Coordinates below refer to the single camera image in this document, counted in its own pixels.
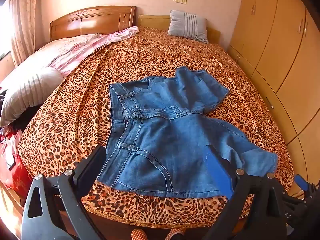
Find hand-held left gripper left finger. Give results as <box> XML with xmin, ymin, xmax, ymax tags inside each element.
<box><xmin>21</xmin><ymin>145</ymin><xmax>108</xmax><ymax>240</ymax></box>

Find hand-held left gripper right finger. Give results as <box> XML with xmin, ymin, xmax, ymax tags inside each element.
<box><xmin>201</xmin><ymin>144</ymin><xmax>288</xmax><ymax>240</ymax></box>

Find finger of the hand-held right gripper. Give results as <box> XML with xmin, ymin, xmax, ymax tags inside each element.
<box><xmin>294</xmin><ymin>174</ymin><xmax>313</xmax><ymax>196</ymax></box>

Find blue denim pants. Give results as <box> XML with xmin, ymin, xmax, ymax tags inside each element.
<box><xmin>96</xmin><ymin>66</ymin><xmax>279</xmax><ymax>202</ymax></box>

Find leopard print bed sheet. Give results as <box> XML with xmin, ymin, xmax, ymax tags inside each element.
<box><xmin>19</xmin><ymin>26</ymin><xmax>294</xmax><ymax>230</ymax></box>

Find orange polka dot slipper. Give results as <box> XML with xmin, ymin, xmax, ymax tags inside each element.
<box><xmin>166</xmin><ymin>228</ymin><xmax>187</xmax><ymax>240</ymax></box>
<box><xmin>131</xmin><ymin>229</ymin><xmax>148</xmax><ymax>240</ymax></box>

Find red bag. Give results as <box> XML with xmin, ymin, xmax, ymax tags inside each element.
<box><xmin>0</xmin><ymin>129</ymin><xmax>33</xmax><ymax>198</ymax></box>

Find large grey striped pillow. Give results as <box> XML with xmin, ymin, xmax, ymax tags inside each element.
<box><xmin>0</xmin><ymin>66</ymin><xmax>66</xmax><ymax>127</ymax></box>

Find pink floral quilt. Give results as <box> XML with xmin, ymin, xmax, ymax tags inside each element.
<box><xmin>0</xmin><ymin>26</ymin><xmax>139</xmax><ymax>85</ymax></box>

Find light wooden wardrobe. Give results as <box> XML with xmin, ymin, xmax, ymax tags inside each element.
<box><xmin>226</xmin><ymin>0</ymin><xmax>320</xmax><ymax>198</ymax></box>

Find carved wooden headboard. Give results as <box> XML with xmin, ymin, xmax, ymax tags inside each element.
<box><xmin>49</xmin><ymin>6</ymin><xmax>137</xmax><ymax>42</ymax></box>

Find small grey striped pillow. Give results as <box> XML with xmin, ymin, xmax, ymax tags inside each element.
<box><xmin>167</xmin><ymin>10</ymin><xmax>209</xmax><ymax>43</ymax></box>

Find plain light wooden headboard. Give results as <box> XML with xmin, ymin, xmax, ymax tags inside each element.
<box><xmin>137</xmin><ymin>14</ymin><xmax>221</xmax><ymax>44</ymax></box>

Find pink patterned curtain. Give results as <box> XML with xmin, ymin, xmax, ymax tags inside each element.
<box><xmin>0</xmin><ymin>0</ymin><xmax>42</xmax><ymax>68</ymax></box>

